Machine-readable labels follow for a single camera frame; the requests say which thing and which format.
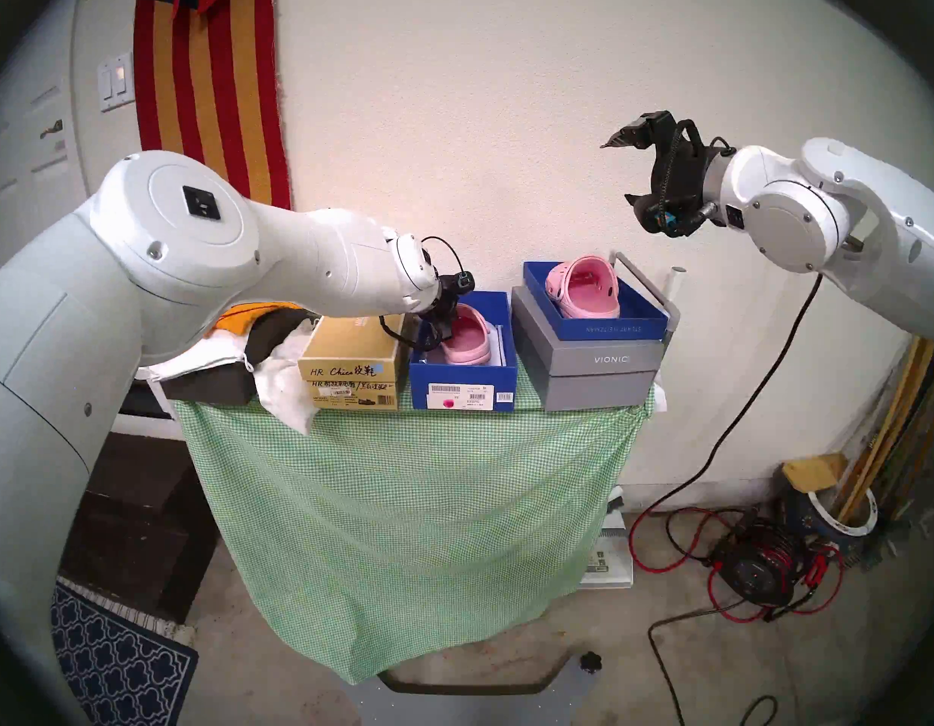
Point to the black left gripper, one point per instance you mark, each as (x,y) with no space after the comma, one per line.
(440,301)

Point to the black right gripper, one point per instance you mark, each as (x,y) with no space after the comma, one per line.
(682,165)

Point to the pink clog shoe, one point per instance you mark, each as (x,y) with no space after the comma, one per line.
(471,346)
(584,293)

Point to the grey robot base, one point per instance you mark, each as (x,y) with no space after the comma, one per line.
(474,709)

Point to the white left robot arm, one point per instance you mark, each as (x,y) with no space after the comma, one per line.
(172,263)

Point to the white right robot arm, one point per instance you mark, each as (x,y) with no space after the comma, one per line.
(853,225)

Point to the blue shoe box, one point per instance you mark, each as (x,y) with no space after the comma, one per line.
(463,388)

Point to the tan shoe box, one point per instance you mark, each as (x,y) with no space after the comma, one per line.
(346,361)

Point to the grey Vionic shoe box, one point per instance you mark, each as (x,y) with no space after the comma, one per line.
(588,380)

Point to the blue shoe box lid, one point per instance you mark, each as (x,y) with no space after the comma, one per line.
(611,331)

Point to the dark brown shoe box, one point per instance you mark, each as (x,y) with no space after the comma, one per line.
(210,388)

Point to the white flat labelled box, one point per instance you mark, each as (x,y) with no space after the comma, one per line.
(607,562)

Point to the white tissue paper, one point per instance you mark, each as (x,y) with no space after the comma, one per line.
(499,346)

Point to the white crumpled cloth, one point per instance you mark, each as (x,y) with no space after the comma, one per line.
(285,384)

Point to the green checkered tablecloth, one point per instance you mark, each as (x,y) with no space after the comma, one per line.
(399,520)

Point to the orange folded cloth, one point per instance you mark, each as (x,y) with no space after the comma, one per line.
(240,320)

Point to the red yellow striped flag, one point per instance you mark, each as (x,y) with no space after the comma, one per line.
(232,89)

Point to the dark wooden step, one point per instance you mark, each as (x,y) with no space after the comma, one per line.
(142,520)

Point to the wooden sticks bundle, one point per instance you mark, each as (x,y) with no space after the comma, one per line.
(898,414)

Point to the dark curved base bar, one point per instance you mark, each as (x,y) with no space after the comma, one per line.
(467,688)

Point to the black star knob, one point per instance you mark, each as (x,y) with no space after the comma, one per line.
(590,662)

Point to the blue white ceramic pot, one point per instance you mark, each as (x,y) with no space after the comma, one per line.
(803,516)

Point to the white panel door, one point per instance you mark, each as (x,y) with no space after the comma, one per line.
(28,165)

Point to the blue patterned rug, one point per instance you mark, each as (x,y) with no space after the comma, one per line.
(127,664)

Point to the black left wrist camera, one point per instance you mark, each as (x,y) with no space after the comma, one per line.
(465,283)

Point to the white light switch plate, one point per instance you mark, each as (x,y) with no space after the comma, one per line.
(115,82)

